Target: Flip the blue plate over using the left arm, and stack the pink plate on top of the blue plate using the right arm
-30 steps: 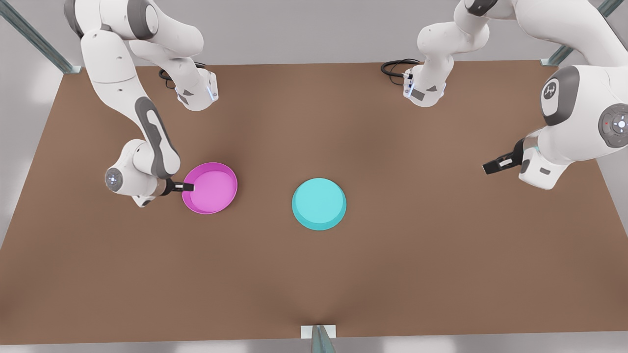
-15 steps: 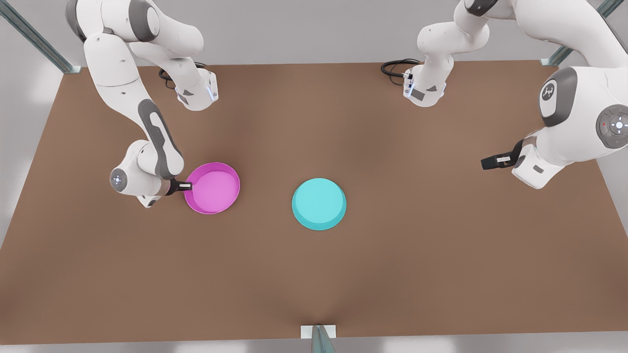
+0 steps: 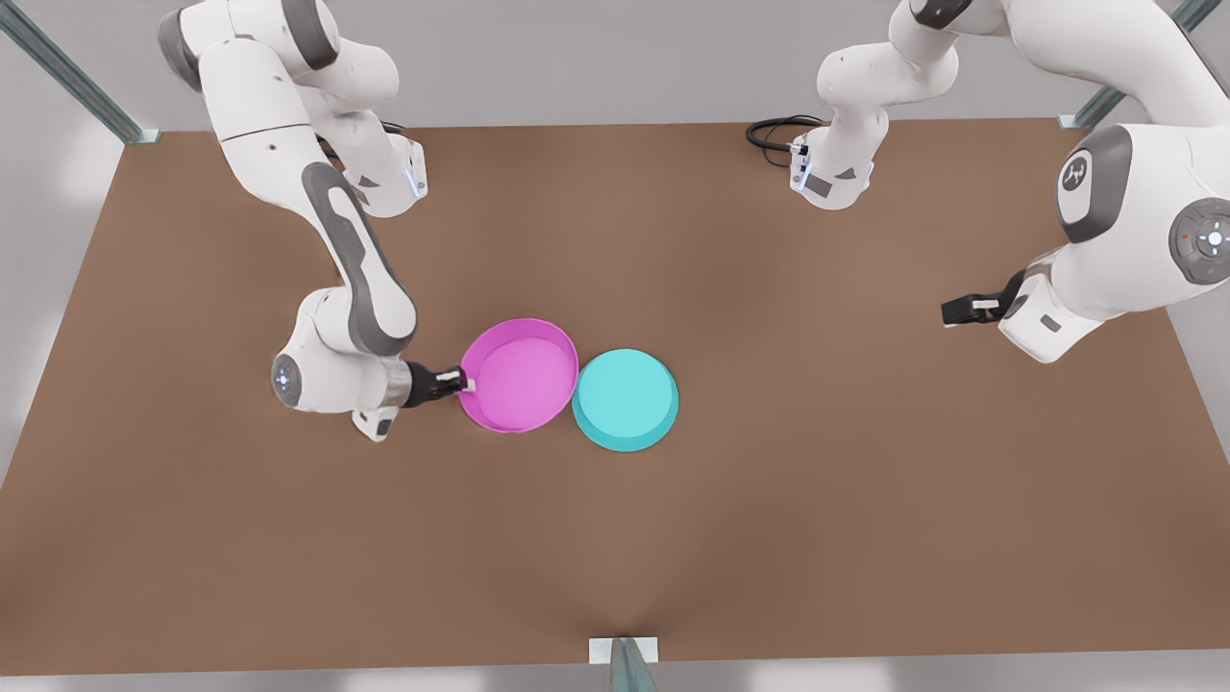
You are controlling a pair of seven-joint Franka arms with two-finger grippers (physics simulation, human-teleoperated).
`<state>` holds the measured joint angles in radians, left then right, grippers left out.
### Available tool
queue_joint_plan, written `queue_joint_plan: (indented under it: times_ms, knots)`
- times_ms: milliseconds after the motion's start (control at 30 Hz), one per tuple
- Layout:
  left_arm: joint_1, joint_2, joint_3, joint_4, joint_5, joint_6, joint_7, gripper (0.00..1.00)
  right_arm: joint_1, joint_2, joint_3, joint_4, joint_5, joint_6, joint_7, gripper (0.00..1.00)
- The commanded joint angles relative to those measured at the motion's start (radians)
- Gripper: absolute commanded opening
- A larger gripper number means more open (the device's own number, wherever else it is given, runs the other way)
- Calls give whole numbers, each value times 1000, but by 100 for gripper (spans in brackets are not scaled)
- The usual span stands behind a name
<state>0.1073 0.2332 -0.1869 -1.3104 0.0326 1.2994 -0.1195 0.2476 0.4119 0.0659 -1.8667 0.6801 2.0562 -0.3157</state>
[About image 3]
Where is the black cable loop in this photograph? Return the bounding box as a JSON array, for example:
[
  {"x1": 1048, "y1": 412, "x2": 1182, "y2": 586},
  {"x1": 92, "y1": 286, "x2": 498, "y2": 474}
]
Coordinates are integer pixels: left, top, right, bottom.
[{"x1": 746, "y1": 115, "x2": 827, "y2": 167}]

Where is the silver frame post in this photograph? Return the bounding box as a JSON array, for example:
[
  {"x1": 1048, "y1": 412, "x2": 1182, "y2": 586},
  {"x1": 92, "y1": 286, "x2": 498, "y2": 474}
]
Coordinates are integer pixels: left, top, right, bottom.
[
  {"x1": 589, "y1": 636, "x2": 661, "y2": 692},
  {"x1": 0, "y1": 0, "x2": 160, "y2": 146},
  {"x1": 1058, "y1": 0, "x2": 1221, "y2": 132}
]

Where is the blue plate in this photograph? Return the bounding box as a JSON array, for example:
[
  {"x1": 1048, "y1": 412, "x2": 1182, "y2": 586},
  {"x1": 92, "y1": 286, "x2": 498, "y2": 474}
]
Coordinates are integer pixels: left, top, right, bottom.
[{"x1": 572, "y1": 349, "x2": 680, "y2": 454}]

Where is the pink plate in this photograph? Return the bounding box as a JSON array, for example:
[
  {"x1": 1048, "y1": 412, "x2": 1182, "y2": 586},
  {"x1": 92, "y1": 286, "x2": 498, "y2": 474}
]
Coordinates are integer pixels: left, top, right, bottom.
[{"x1": 457, "y1": 318, "x2": 580, "y2": 434}]

